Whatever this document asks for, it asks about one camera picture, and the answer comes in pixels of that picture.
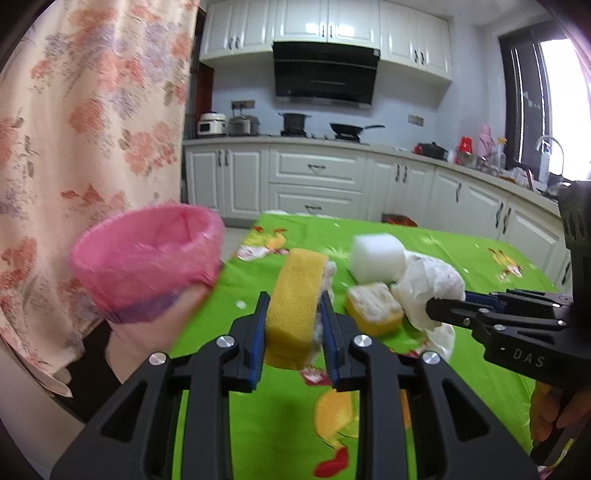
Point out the white cabinets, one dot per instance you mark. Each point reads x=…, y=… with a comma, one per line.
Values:
x=323, y=23
x=314, y=175

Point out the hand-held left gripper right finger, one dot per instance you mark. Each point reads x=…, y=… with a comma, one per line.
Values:
x=330, y=350

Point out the black cooking pot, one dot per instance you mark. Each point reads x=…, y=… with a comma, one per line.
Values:
x=294, y=123

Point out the large white tissue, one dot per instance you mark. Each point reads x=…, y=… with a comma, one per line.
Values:
x=429, y=281

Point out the black range hood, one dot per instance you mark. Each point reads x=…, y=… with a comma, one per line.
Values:
x=323, y=71

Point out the green printed tablecloth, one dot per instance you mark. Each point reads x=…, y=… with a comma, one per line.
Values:
x=286, y=424

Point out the trash bin with pink bag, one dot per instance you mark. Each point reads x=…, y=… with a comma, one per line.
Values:
x=129, y=267

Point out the person's right hand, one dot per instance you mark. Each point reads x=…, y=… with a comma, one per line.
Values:
x=545, y=415

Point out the white rice cooker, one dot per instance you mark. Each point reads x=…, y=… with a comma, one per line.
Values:
x=211, y=125

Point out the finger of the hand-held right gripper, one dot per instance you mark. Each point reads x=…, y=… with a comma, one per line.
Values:
x=531, y=304
x=457, y=314

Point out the floral curtain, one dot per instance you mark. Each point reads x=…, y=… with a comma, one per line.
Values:
x=92, y=138

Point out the brown chair back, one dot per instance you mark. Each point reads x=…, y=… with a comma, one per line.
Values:
x=399, y=219

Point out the yellow sponge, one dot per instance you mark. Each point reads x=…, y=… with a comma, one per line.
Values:
x=295, y=300
x=378, y=321

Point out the dark framed window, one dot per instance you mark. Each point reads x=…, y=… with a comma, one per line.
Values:
x=531, y=101

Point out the curved metal faucet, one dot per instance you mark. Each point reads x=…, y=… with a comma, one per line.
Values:
x=561, y=147

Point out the silver pressure cooker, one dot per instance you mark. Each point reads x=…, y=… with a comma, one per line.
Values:
x=242, y=125

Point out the white foam block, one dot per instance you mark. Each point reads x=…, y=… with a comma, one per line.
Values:
x=376, y=256

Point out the red and black pot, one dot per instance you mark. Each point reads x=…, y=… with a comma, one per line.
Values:
x=431, y=151

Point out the white lower cabinets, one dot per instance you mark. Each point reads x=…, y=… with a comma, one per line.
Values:
x=314, y=175

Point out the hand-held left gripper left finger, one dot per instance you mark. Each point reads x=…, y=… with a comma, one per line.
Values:
x=254, y=350

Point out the steel bowl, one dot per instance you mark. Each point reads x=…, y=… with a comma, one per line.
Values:
x=467, y=160

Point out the pink bottle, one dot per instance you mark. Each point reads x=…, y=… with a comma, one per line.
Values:
x=485, y=136

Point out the white upper cabinets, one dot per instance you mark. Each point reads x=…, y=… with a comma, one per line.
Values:
x=323, y=23

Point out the red container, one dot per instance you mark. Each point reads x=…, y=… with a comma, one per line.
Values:
x=465, y=144

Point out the black frying pan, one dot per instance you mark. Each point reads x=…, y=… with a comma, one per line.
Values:
x=346, y=130

